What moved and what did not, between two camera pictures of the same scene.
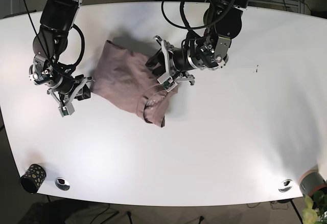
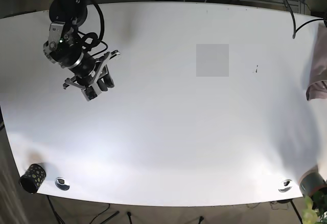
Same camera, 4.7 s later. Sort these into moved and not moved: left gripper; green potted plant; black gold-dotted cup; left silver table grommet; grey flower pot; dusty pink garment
Moved: left gripper; dusty pink garment
Not moved: left silver table grommet; grey flower pot; green potted plant; black gold-dotted cup
